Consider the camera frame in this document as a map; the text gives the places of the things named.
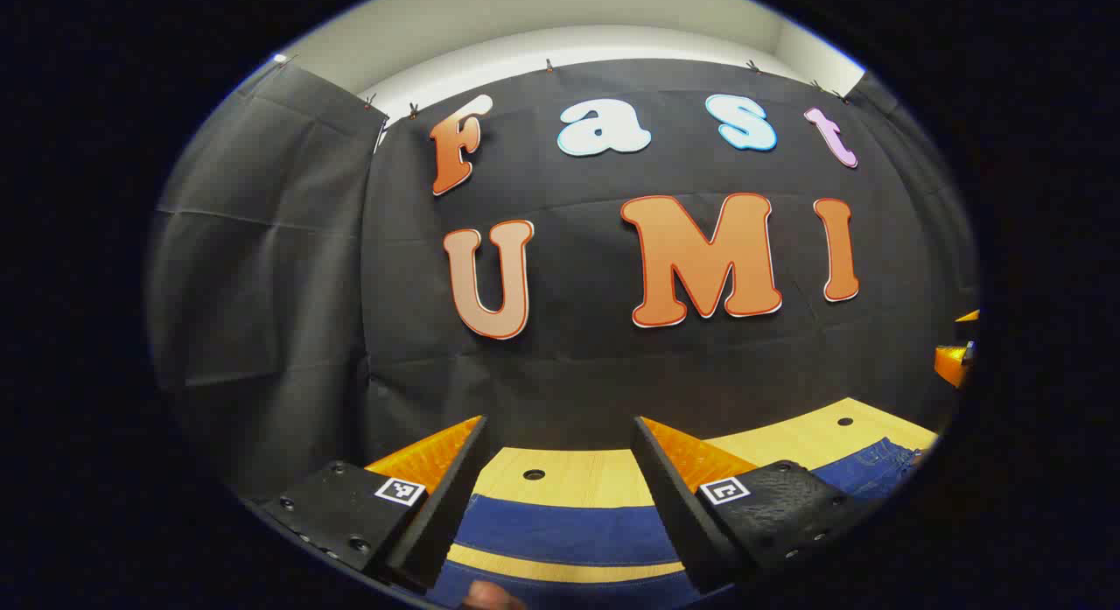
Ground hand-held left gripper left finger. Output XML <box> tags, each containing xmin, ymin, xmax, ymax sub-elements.
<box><xmin>254</xmin><ymin>415</ymin><xmax>491</xmax><ymax>593</ymax></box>

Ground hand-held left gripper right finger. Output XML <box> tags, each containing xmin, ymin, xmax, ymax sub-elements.
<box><xmin>630</xmin><ymin>416</ymin><xmax>872</xmax><ymax>595</ymax></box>

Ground blue jeans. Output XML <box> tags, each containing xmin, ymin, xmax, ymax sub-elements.
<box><xmin>427</xmin><ymin>437</ymin><xmax>930</xmax><ymax>610</ymax></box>

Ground black backdrop cloth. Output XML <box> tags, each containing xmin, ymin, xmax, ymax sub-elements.
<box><xmin>144</xmin><ymin>57</ymin><xmax>981</xmax><ymax>506</ymax></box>

